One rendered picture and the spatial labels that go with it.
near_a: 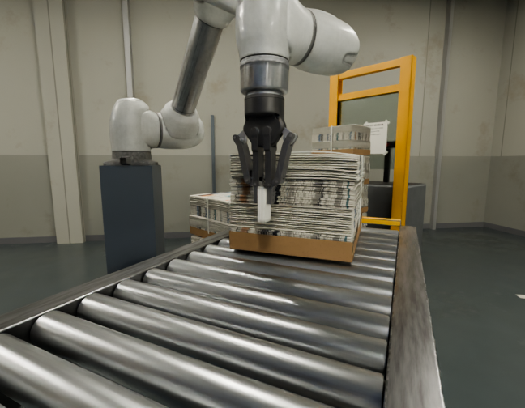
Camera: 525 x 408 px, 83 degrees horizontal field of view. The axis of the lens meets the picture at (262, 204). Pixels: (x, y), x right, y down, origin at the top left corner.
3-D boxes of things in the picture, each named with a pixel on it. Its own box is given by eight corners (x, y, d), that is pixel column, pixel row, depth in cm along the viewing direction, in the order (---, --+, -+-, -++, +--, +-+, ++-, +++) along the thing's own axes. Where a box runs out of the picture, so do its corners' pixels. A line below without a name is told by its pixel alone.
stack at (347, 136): (307, 278, 261) (310, 127, 242) (326, 269, 282) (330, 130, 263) (347, 291, 234) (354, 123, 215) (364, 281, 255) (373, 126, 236)
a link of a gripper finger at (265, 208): (267, 185, 59) (271, 185, 58) (267, 220, 60) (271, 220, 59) (260, 186, 56) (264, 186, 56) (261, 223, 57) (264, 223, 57)
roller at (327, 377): (101, 313, 52) (99, 286, 51) (394, 409, 32) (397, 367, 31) (72, 328, 47) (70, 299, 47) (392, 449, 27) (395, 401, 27)
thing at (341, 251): (253, 233, 86) (253, 218, 86) (357, 243, 76) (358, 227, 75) (228, 248, 72) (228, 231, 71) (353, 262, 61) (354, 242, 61)
